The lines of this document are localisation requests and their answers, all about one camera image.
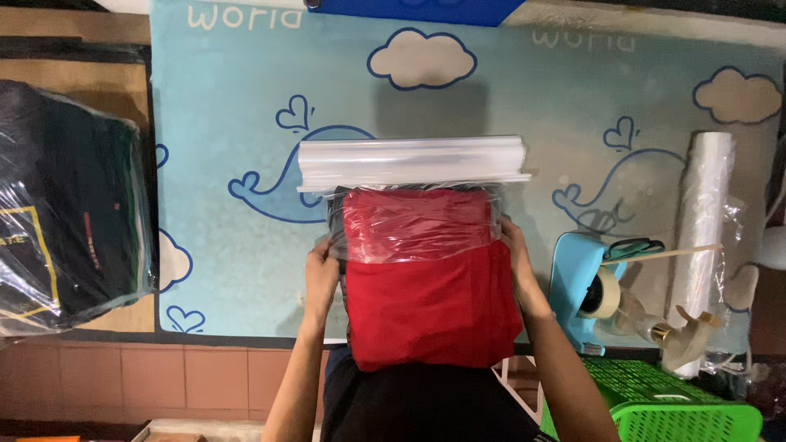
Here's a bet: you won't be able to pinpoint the person's right hand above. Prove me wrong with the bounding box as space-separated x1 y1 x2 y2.
499 216 541 314

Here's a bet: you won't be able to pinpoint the person's left hand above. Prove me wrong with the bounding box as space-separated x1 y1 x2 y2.
305 236 342 315

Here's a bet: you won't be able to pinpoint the clear plastic bag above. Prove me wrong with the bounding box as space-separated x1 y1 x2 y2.
325 183 506 265

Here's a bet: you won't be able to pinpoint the red garment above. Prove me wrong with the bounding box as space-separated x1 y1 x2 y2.
341 188 524 373

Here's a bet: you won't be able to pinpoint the light blue tape dispenser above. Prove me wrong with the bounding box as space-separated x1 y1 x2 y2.
548 232 628 357

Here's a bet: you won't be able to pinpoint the roll of beige tape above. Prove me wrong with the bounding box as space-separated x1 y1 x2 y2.
578 266 622 320

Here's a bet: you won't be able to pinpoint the light blue whale table mat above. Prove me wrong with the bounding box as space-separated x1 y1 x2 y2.
150 0 786 354

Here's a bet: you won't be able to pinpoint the stack of clear plastic bags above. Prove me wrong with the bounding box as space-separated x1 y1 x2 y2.
297 135 533 194

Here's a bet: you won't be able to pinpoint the thin wooden stick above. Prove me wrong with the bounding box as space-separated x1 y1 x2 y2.
601 244 725 266

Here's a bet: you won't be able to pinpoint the clear bottle with gold cap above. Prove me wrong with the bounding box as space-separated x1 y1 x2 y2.
614 307 673 345

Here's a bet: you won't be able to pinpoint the person's black shirt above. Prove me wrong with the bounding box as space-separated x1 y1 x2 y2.
319 345 556 442

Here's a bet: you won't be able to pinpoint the roll of clear plastic bags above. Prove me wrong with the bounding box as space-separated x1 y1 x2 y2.
663 131 738 379

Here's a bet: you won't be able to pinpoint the green plastic basket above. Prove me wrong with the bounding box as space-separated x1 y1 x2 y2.
540 356 764 442

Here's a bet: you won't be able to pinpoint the stack of bagged dark garments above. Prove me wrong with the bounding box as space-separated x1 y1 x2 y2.
0 79 157 337

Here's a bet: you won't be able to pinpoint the scissors with dark green handles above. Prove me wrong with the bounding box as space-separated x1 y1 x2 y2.
603 237 666 262

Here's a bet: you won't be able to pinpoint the beige tape gun handle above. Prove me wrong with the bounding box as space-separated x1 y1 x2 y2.
660 306 723 373

